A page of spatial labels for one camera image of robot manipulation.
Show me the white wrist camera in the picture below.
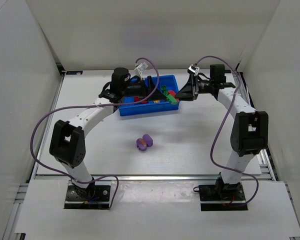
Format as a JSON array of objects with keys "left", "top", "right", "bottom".
[
  {"left": 134, "top": 62, "right": 149, "bottom": 79},
  {"left": 187, "top": 64, "right": 200, "bottom": 76}
]

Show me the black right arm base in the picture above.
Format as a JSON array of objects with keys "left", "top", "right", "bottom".
[{"left": 193, "top": 179, "right": 248, "bottom": 212}]

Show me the small green lego brick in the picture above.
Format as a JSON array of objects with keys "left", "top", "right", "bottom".
[{"left": 161, "top": 85, "right": 167, "bottom": 92}]

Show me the aluminium frame rail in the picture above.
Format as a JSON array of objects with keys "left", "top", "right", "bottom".
[{"left": 29, "top": 172, "right": 278, "bottom": 183}]

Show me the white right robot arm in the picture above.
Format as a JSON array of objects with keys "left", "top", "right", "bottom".
[{"left": 176, "top": 64, "right": 269, "bottom": 185}]

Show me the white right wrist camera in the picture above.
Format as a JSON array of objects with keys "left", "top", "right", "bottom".
[{"left": 187, "top": 64, "right": 200, "bottom": 76}]

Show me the red green curved lego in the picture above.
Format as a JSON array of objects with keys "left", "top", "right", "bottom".
[{"left": 166, "top": 90, "right": 179, "bottom": 105}]

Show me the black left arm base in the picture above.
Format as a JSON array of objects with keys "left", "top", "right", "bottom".
[{"left": 63, "top": 183, "right": 118, "bottom": 210}]

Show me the red lego brick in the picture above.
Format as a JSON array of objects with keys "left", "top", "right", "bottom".
[{"left": 134, "top": 96, "right": 140, "bottom": 102}]

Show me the purple round lego piece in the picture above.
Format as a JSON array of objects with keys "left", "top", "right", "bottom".
[{"left": 136, "top": 134, "right": 154, "bottom": 152}]

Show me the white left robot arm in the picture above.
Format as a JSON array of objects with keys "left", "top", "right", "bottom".
[{"left": 49, "top": 67, "right": 160, "bottom": 189}]

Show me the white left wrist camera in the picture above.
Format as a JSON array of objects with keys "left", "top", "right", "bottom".
[{"left": 134, "top": 62, "right": 149, "bottom": 79}]

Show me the blue plastic sorting tray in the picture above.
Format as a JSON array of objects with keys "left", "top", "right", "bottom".
[{"left": 119, "top": 75, "right": 179, "bottom": 117}]

